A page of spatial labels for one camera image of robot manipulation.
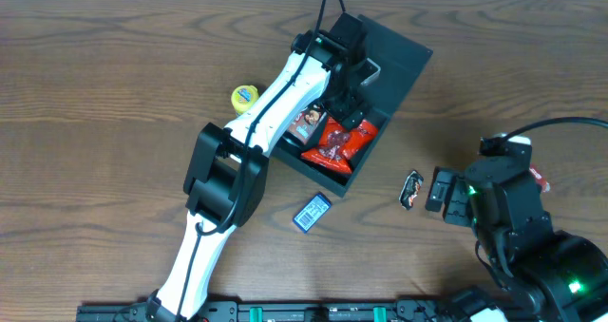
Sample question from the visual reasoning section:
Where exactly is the red snack bag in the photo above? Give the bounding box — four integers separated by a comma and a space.
300, 118, 378, 175

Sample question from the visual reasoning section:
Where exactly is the red Pringles can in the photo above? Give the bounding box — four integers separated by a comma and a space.
285, 104, 327, 145

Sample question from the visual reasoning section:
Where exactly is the dark green box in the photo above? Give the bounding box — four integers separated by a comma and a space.
272, 13, 433, 197

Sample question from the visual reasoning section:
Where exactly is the yellow snack cup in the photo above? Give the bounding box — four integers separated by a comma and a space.
231, 85, 259, 116

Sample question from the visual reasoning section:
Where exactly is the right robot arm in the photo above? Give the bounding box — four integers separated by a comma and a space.
426, 142, 607, 321

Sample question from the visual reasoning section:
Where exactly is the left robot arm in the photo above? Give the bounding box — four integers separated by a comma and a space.
146, 13, 367, 321

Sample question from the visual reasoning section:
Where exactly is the black candy wrapper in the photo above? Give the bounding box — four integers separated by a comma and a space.
399, 170, 424, 210

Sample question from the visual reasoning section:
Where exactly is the small blue carton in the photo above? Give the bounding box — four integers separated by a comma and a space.
293, 193, 332, 234

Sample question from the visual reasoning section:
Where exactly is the red Hello Panda box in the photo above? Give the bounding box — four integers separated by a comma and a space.
529, 164, 551, 193

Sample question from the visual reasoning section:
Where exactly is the black mounting rail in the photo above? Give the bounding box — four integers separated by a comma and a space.
75, 298, 523, 322

